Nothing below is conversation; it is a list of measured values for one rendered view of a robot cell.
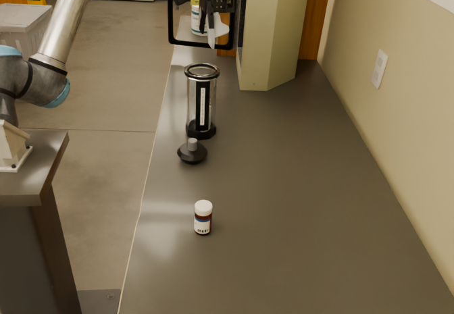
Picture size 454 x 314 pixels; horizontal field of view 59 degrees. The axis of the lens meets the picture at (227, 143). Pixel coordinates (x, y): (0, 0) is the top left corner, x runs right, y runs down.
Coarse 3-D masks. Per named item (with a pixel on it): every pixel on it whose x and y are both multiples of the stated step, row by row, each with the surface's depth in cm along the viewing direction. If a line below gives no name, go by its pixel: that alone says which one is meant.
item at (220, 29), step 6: (216, 18) 108; (216, 24) 108; (222, 24) 108; (210, 30) 107; (216, 30) 108; (222, 30) 108; (228, 30) 109; (210, 36) 108; (216, 36) 108; (210, 42) 108
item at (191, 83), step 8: (192, 64) 125; (200, 64) 126; (208, 64) 126; (192, 72) 126; (200, 72) 128; (208, 72) 127; (216, 72) 121; (192, 80) 121; (200, 80) 119; (208, 80) 120; (216, 80) 124; (192, 88) 122; (192, 96) 124; (192, 104) 125; (192, 112) 127; (192, 120) 128; (192, 128) 130; (208, 128) 130
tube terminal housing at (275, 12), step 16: (256, 0) 144; (272, 0) 144; (288, 0) 149; (304, 0) 157; (256, 16) 147; (272, 16) 148; (288, 16) 154; (304, 16) 162; (256, 32) 151; (272, 32) 151; (288, 32) 158; (256, 48) 154; (272, 48) 155; (288, 48) 163; (256, 64) 158; (272, 64) 159; (288, 64) 168; (240, 80) 163; (256, 80) 162; (272, 80) 164; (288, 80) 174
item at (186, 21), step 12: (192, 0) 177; (180, 12) 180; (192, 12) 179; (216, 12) 178; (180, 24) 183; (192, 24) 182; (228, 24) 180; (180, 36) 186; (192, 36) 185; (204, 36) 185
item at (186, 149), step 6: (192, 138) 119; (186, 144) 122; (192, 144) 118; (198, 144) 123; (180, 150) 119; (186, 150) 119; (192, 150) 119; (198, 150) 120; (204, 150) 120; (180, 156) 118; (186, 156) 118; (192, 156) 117; (198, 156) 118; (204, 156) 119; (186, 162) 119; (192, 162) 119; (198, 162) 120
